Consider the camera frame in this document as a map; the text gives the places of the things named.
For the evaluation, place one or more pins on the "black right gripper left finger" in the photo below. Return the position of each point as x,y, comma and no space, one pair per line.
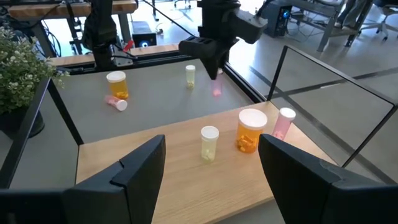
130,186

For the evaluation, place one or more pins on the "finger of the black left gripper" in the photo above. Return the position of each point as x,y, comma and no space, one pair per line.
214,63

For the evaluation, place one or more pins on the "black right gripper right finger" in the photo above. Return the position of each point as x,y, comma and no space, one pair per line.
292,186

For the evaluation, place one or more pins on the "pink pill bottle white cap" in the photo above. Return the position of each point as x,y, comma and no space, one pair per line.
116,102
283,123
216,86

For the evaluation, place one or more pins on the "yellow pill bottle white cap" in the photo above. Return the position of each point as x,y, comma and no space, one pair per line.
209,144
190,76

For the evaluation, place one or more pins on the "orange pill bottle white cap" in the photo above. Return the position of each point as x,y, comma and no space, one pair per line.
250,130
117,84

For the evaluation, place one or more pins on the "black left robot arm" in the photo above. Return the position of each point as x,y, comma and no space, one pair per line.
99,31

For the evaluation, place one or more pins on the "black computer tower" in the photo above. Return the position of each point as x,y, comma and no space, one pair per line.
276,17
144,39

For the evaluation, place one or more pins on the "grey metal table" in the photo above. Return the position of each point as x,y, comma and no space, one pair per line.
326,28

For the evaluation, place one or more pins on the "wooden workbench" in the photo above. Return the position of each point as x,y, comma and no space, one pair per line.
71,7

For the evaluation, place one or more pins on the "person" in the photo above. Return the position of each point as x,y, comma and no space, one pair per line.
349,12

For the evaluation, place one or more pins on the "potted green plant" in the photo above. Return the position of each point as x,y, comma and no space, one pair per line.
18,71

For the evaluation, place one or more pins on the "office chair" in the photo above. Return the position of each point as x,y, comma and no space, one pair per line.
384,17

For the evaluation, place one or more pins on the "black aluminium table frame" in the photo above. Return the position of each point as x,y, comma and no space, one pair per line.
244,85

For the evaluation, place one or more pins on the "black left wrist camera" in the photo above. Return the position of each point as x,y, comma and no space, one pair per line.
250,26

